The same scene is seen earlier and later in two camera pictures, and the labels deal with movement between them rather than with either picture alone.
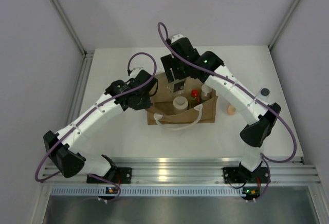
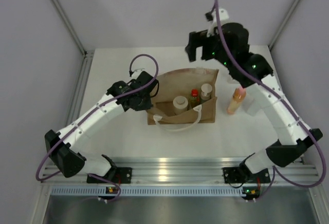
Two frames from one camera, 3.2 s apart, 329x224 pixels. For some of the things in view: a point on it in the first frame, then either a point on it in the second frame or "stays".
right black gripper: [168, 62] → [201, 39]
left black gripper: [146, 104] stays
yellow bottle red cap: [195, 100] stays
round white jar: [180, 105] stays
